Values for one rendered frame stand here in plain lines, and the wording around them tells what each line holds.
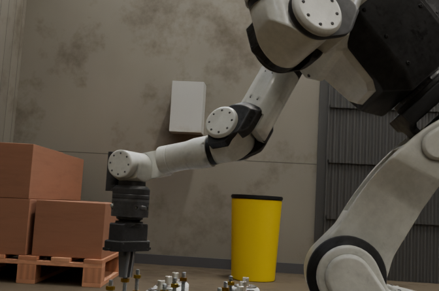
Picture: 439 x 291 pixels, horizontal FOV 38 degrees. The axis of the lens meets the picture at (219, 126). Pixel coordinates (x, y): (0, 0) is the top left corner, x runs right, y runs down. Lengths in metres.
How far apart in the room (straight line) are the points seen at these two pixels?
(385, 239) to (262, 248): 3.27
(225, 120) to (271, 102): 0.11
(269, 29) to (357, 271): 0.48
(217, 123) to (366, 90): 0.35
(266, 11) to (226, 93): 4.43
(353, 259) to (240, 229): 3.34
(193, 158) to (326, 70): 0.36
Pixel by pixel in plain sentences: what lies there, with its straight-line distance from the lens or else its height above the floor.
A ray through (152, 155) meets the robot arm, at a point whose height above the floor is 0.62.
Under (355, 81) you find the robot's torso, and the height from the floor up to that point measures 0.76.
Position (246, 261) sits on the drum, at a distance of 4.47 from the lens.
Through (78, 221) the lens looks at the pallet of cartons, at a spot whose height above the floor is 0.37.
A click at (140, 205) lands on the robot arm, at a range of 1.49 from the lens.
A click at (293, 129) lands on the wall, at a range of 5.26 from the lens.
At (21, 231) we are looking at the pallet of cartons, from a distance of 3.92.
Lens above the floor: 0.51
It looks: 7 degrees up
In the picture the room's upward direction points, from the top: 3 degrees clockwise
